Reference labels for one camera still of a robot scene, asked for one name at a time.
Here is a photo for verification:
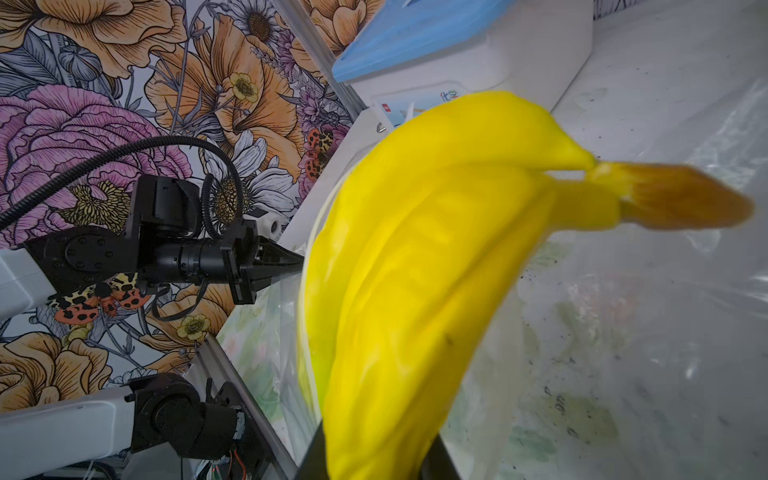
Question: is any left black corrugated cable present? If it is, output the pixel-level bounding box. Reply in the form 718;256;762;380
0;134;246;241

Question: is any aluminium front rail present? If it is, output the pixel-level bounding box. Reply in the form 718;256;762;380
185;337;297;479

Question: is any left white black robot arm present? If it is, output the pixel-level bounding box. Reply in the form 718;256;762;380
1;176;303;479

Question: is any left aluminium corner post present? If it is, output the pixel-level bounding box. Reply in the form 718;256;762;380
273;1;367;120

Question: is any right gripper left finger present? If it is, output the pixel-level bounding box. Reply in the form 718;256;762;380
294;423;329;480

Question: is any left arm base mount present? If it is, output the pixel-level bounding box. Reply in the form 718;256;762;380
182;378;285;479

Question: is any yellow banana bunch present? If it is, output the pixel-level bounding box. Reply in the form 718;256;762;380
302;91;754;479

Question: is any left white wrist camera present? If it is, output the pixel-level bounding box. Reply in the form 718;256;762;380
244;207;290;242

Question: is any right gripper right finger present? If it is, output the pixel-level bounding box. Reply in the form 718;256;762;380
419;436;461;480

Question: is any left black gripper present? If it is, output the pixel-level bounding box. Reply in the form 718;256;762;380
221;218;305;305

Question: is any blue lid storage box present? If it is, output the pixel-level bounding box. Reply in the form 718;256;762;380
332;0;594;128

